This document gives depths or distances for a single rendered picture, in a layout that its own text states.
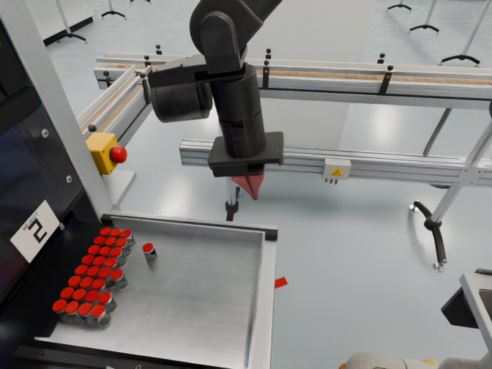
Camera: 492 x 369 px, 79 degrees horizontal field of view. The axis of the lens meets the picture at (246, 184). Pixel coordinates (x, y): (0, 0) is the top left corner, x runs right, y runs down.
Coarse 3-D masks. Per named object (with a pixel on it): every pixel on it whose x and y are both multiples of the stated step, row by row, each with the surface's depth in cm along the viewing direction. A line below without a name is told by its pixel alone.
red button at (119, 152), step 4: (116, 148) 68; (120, 148) 68; (124, 148) 69; (112, 152) 67; (116, 152) 67; (120, 152) 68; (124, 152) 69; (112, 156) 67; (116, 156) 67; (120, 156) 68; (124, 156) 69; (116, 160) 68; (120, 160) 68; (124, 160) 70
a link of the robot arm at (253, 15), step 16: (208, 0) 28; (224, 0) 28; (240, 0) 28; (256, 0) 28; (272, 0) 28; (192, 16) 29; (240, 16) 28; (256, 16) 29; (192, 32) 30; (240, 32) 29; (256, 32) 29; (240, 48) 30
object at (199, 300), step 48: (144, 240) 65; (192, 240) 65; (240, 240) 65; (144, 288) 57; (192, 288) 57; (240, 288) 57; (96, 336) 50; (144, 336) 50; (192, 336) 50; (240, 336) 50
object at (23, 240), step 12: (36, 216) 49; (48, 216) 51; (24, 228) 47; (36, 228) 49; (48, 228) 52; (12, 240) 45; (24, 240) 47; (36, 240) 49; (24, 252) 47; (36, 252) 49
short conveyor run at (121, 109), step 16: (128, 80) 117; (144, 80) 106; (112, 96) 106; (128, 96) 106; (144, 96) 109; (96, 112) 97; (112, 112) 98; (128, 112) 98; (144, 112) 110; (96, 128) 79; (112, 128) 90; (128, 128) 99
